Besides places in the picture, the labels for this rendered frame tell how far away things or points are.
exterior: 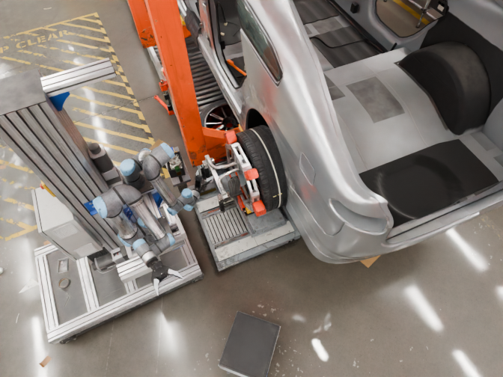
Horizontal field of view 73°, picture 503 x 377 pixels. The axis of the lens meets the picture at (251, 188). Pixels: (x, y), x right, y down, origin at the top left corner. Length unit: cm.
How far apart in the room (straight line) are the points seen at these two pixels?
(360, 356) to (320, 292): 57
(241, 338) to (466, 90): 251
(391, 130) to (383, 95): 34
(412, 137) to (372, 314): 152
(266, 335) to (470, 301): 184
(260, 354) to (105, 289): 139
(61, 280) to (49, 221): 109
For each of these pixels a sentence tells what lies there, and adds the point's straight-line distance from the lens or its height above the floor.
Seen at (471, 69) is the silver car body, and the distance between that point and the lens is 321.
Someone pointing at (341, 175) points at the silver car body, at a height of 165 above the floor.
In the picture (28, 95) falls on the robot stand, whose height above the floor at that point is 203.
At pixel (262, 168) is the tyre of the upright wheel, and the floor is 113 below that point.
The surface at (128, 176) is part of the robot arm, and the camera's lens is 268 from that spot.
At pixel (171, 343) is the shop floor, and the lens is 316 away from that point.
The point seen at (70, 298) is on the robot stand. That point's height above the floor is 21.
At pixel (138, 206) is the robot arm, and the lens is 206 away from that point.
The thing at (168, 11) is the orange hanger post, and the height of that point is 196.
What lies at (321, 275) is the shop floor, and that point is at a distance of 326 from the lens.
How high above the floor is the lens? 304
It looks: 57 degrees down
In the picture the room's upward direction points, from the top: 2 degrees counter-clockwise
